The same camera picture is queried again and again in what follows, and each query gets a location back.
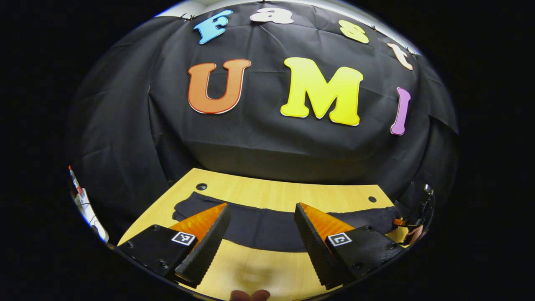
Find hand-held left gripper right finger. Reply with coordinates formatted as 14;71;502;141
294;203;404;291

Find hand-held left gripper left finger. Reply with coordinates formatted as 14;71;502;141
117;203;232;289

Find dark grey jeans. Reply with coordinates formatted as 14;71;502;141
172;191;402;253

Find black backdrop cloth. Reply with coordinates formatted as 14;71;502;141
67;0;460;243

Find white side desk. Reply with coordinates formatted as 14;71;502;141
73;186;110;244

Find red capped plastic bottle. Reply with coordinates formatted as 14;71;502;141
69;166;81;195

